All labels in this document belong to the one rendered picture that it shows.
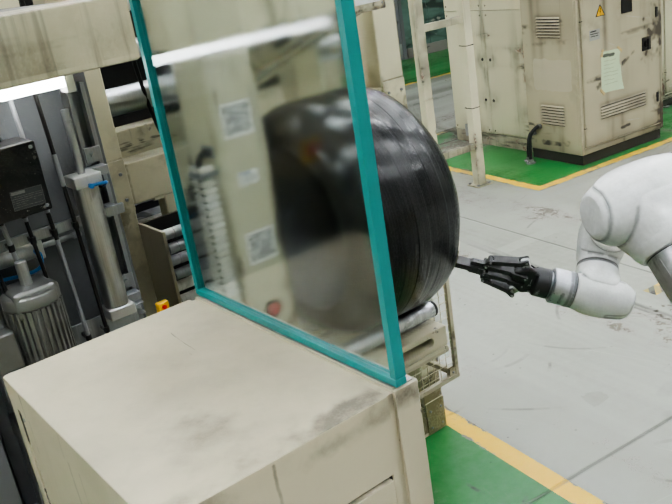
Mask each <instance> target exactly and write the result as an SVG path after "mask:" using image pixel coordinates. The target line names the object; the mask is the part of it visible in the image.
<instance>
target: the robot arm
mask: <svg viewBox="0 0 672 504"><path fill-rule="evenodd" d="M580 216H581V220H582V223H581V225H580V228H579V232H578V239H577V249H576V259H577V267H576V272H574V271H568V270H564V269H560V268H554V269H553V270H552V269H548V268H544V267H540V266H538V267H535V266H533V265H531V264H530V261H529V256H523V257H511V256H496V255H489V256H488V258H484V260H480V259H476V258H467V257H463V256H459V255H458V258H457V261H456V264H455V267H456V268H460V269H464V270H467V271H468V272H470V273H474V274H478V275H480V278H481V282H483V283H485V284H487V285H489V286H491V287H494V288H496V289H498V290H500V291H503V292H505V293H506V294H507V295H509V296H510V297H514V294H515V293H517V292H528V293H529V294H530V295H532V296H535V297H539V298H543V299H545V300H546V302H548V303H552V304H556V305H560V306H562V307H567V308H570V309H573V310H575V311H576V312H578V313H581V314H583V315H587V316H591V317H595V318H601V319H610V320H622V319H624V318H626V317H627V316H629V315H630V314H631V312H632V310H633V308H634V305H635V300H636V292H635V291H634V290H633V289H632V288H631V287H630V286H629V285H628V284H627V283H625V282H623V281H620V276H619V263H620V260H621V259H622V258H623V256H624V253H626V254H627V255H628V256H630V257H631V258H632V259H633V260H634V261H635V262H637V263H639V264H641V265H643V266H648V267H649V268H650V270H651V271H652V273H653V275H654V276H655V278H656V280H657V281H658V283H659V284H660V286H661V288H662V289H663V291H664V293H665V294H666V296H667V297H668V299H669V301H670V302H671V304H672V151H671V152H668V153H664V154H660V155H652V156H648V157H645V158H642V159H639V160H636V161H633V162H630V163H628V164H625V165H622V166H620V167H618V168H615V169H613V170H612V171H610V172H608V173H606V174H605V175H603V176H602V177H601V178H599V179H598V180H597V181H596V183H595V184H594V185H593V186H592V187H591V188H590V189H589V190H588V191H587V192H586V193H585V195H584V196H583V197H582V199H581V203H580Z"/></svg>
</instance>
